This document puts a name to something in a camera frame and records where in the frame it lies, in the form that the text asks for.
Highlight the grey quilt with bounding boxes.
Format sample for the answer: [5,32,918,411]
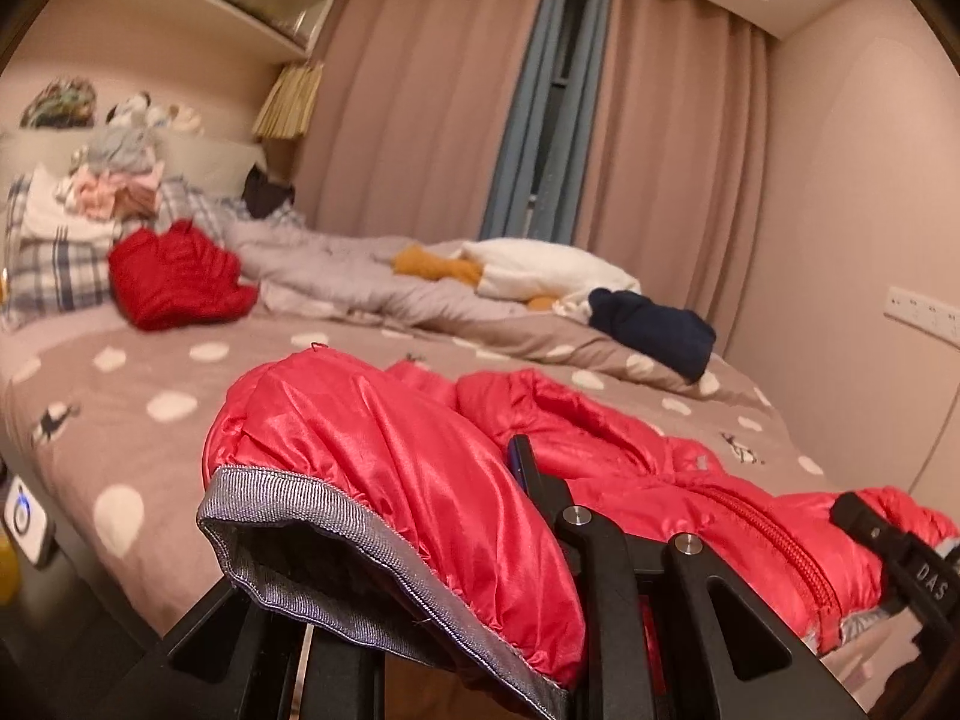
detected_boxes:
[225,221,601,338]

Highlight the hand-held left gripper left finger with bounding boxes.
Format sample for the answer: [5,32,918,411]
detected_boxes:
[161,592,391,720]

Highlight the white folded shirt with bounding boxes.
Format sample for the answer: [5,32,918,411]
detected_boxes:
[22,172,113,241]

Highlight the dark red down jacket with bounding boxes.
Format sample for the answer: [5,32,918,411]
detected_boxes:
[109,219,260,331]

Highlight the white device with blue ring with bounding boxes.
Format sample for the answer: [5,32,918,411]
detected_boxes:
[4,480,57,567]

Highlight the floral cloth bundle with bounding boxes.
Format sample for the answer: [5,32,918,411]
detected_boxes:
[19,77,98,128]

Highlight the polka dot bed cover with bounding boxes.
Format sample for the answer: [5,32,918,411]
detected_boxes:
[0,292,901,691]

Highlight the white goose plush toy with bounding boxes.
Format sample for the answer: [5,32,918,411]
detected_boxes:
[394,238,642,312]

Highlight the white wall shelf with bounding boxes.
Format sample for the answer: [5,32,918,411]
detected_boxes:
[75,0,361,65]

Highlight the blue curtain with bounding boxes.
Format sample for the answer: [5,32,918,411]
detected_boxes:
[536,0,616,248]
[480,0,571,241]

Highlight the black cloth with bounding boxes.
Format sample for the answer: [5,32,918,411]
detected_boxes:
[244,167,295,220]

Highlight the pink-red hooded down jacket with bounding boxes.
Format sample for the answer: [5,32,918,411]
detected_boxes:
[196,351,960,720]

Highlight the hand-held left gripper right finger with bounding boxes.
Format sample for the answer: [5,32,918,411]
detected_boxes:
[506,435,863,720]

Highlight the pink curtain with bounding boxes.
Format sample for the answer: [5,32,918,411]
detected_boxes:
[296,0,556,241]
[574,0,770,361]

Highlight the plaid pillow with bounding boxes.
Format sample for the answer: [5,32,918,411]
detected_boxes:
[157,178,305,241]
[0,180,113,331]

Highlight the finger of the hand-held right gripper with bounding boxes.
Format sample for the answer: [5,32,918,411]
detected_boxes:
[830,491,912,563]

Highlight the black and white plush dog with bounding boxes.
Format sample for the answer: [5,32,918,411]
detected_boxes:
[105,92,162,128]

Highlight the pile of pink grey clothes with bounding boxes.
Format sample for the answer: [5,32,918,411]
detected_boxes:
[56,127,167,222]

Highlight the navy blue fleece garment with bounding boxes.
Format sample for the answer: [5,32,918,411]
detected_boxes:
[587,287,717,382]

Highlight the window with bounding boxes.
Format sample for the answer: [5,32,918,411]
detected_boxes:
[536,0,593,233]

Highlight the white wall outlet strip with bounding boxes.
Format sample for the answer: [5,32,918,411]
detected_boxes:
[883,285,960,350]

